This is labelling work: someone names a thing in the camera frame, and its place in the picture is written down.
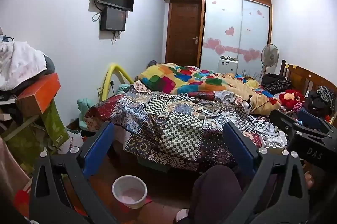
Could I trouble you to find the white plastic bucket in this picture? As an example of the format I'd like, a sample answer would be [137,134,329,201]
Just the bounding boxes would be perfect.
[112,175,148,209]

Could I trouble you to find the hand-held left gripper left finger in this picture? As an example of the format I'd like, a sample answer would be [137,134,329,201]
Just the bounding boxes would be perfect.
[29,121,119,224]

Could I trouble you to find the orange cardboard box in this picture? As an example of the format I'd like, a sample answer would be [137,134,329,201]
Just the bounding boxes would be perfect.
[14,73,61,117]

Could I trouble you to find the white cloth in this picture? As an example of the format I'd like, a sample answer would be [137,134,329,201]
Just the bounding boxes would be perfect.
[0,41,48,92]

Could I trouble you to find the brown wooden door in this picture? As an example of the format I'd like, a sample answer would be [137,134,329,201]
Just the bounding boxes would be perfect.
[165,0,203,67]

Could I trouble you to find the small black monitor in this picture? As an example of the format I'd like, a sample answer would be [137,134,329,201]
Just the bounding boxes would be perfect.
[100,7,127,32]

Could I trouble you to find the black striped garment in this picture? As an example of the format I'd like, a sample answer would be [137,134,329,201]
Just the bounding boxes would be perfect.
[262,73,292,94]

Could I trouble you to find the teal plush toy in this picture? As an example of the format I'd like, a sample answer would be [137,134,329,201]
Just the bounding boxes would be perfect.
[77,98,92,130]

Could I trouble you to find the patchwork bedspread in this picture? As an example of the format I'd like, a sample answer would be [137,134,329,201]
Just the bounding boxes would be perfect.
[84,81,290,172]

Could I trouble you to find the wooden wardrobe with glass doors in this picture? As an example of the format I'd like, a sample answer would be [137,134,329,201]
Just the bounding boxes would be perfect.
[158,0,272,77]

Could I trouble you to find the colourful block-pattern quilt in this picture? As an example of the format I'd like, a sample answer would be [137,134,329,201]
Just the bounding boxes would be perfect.
[138,62,281,115]

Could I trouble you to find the black bag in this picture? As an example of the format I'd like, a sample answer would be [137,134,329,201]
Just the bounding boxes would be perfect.
[306,86,335,117]

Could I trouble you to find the black television cable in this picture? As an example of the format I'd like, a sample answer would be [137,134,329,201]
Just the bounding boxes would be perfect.
[88,0,103,23]

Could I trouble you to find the white tray of small parts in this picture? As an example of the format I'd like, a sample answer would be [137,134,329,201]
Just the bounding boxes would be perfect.
[259,131,286,149]

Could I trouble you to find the green leaf-print bags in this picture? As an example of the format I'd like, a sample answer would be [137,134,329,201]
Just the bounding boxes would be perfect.
[2,116,40,140]

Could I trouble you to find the person's right hand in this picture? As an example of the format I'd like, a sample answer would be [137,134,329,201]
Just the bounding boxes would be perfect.
[303,171,316,189]

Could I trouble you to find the green leaf-print box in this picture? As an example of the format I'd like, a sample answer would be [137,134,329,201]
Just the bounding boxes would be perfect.
[42,99,67,147]
[5,119,53,175]

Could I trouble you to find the white boxy appliance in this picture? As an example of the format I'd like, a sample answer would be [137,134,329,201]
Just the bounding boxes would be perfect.
[218,56,239,74]

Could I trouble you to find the wardrobe with heart stickers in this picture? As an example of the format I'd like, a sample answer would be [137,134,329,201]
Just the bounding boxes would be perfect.
[203,0,265,63]

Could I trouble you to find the red plush toy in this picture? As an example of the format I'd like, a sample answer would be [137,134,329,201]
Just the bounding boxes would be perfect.
[278,89,305,109]

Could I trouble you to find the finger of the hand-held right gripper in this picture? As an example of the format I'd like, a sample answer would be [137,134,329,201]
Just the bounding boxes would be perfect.
[298,108,335,133]
[270,109,298,139]

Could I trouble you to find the yellow hoop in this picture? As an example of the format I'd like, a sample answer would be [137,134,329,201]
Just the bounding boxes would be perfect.
[98,63,135,103]

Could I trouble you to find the pink satin cloth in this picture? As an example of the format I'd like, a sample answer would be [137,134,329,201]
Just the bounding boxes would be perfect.
[0,138,31,202]

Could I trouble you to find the standing electric fan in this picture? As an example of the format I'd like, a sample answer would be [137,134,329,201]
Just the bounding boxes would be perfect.
[260,43,279,78]

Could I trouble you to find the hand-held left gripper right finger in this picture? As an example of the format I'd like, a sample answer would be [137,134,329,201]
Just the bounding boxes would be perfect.
[222,121,310,224]

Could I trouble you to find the wooden bed headboard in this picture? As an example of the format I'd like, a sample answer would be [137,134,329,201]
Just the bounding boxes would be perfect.
[279,60,337,109]

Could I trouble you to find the person's leg in dark trousers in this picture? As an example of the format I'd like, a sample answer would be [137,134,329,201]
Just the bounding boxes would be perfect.
[188,165,244,224]

